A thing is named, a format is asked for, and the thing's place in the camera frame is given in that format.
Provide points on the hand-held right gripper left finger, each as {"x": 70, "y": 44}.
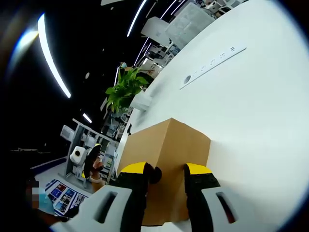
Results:
{"x": 84, "y": 217}

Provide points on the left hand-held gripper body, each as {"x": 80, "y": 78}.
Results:
{"x": 78, "y": 155}

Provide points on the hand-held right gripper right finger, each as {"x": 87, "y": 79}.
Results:
{"x": 207, "y": 212}

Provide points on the brown cardboard shoe box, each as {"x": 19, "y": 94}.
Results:
{"x": 154, "y": 145}

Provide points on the person's left hand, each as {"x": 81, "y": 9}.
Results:
{"x": 97, "y": 169}

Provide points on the grey shelf unit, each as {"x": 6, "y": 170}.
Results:
{"x": 79, "y": 135}

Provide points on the white wristband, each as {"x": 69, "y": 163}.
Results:
{"x": 96, "y": 180}

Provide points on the white air conditioner unit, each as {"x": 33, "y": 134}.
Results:
{"x": 67, "y": 132}

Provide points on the green potted plant white pot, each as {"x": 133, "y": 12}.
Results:
{"x": 123, "y": 91}

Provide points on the ceiling light strip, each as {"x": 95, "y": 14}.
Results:
{"x": 51, "y": 60}

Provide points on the white table socket panel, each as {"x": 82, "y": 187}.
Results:
{"x": 212, "y": 65}

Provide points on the grey partition panel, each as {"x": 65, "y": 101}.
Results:
{"x": 188, "y": 26}

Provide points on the blue wall poster board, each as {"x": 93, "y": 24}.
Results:
{"x": 62, "y": 193}

